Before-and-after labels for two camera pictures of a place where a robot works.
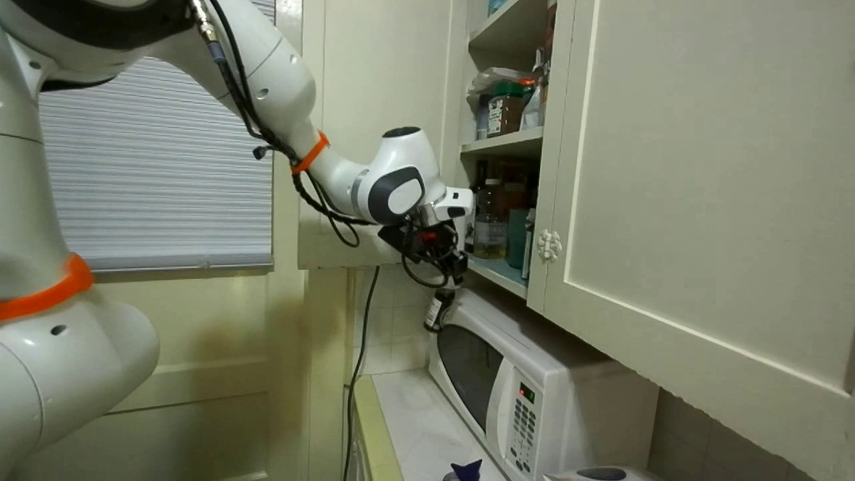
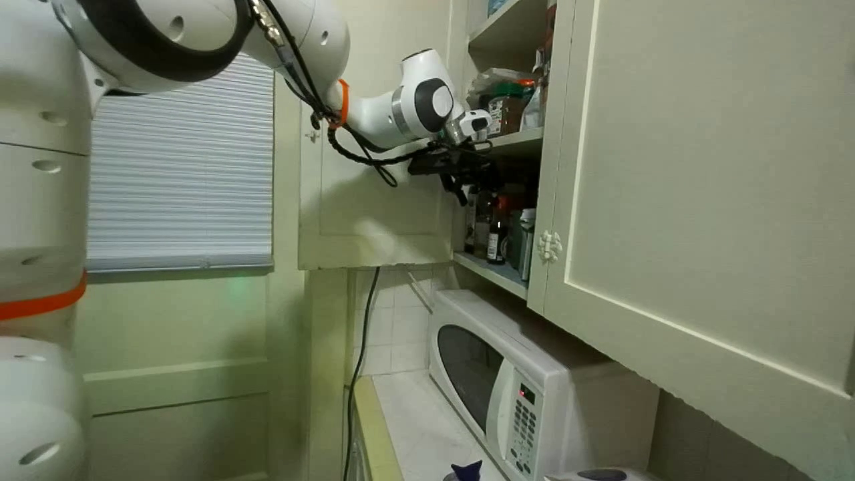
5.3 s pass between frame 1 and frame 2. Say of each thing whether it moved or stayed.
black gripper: moved
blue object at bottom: stayed
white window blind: stayed
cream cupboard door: stayed
